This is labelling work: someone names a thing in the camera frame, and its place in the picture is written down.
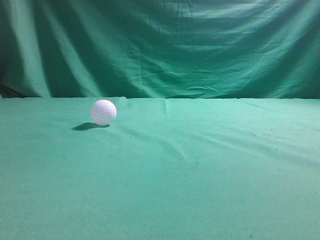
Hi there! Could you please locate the white dimpled golf ball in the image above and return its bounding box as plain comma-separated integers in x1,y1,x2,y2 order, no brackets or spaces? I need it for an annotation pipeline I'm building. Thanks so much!
90,99,117,126

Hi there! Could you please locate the green table cloth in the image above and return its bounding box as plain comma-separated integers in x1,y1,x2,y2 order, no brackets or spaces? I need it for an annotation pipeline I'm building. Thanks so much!
0,97,320,240

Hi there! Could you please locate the green backdrop cloth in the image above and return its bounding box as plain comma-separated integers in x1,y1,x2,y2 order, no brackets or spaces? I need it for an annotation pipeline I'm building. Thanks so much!
0,0,320,99

